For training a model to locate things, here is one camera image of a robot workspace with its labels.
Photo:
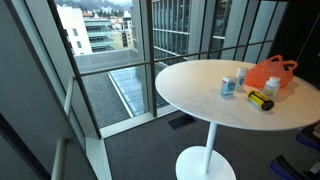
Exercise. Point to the dark window mullion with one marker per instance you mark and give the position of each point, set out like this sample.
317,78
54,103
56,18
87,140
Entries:
151,66

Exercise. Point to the white table pedestal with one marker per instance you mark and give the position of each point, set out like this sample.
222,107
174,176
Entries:
210,150

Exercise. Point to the white medicine bottle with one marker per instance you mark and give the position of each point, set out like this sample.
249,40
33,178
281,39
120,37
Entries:
271,88

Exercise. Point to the square bottle blue label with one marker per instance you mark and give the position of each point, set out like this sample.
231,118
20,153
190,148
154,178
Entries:
228,86

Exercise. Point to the blue black equipment base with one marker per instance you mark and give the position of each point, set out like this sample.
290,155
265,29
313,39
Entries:
286,168

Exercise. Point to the small white bottle blue label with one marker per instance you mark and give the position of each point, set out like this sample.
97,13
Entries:
241,78

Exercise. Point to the glass skylight roof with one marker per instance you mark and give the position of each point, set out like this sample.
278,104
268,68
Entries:
131,88

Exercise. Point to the white handrail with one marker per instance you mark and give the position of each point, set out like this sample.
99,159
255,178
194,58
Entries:
60,160

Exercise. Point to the orange plastic bag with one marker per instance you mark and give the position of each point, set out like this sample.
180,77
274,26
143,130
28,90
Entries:
266,75

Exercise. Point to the yellow bottle black cap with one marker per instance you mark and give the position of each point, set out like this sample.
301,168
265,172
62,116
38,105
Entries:
258,99

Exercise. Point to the dark floor vent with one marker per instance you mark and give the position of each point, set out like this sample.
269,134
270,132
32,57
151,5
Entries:
181,122

